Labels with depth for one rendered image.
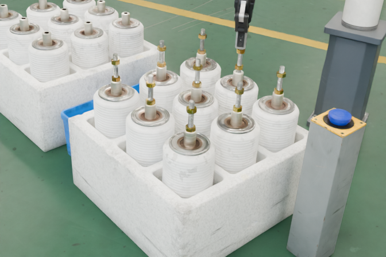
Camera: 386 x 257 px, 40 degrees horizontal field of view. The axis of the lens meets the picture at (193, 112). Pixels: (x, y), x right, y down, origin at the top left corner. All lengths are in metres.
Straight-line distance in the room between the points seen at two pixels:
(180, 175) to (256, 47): 1.12
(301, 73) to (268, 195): 0.82
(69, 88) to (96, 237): 0.40
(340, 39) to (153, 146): 0.63
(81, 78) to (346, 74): 0.69
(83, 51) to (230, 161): 0.54
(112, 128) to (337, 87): 0.65
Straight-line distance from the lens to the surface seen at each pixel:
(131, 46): 1.46
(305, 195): 1.04
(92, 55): 1.39
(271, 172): 1.06
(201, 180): 0.96
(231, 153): 1.01
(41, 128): 1.36
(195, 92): 1.08
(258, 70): 1.83
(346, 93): 1.48
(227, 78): 1.19
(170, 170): 0.95
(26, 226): 1.19
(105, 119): 1.11
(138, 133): 1.01
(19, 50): 1.44
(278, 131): 1.09
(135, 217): 1.07
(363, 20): 1.42
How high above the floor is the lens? 0.79
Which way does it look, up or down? 31 degrees down
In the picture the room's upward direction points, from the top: 3 degrees clockwise
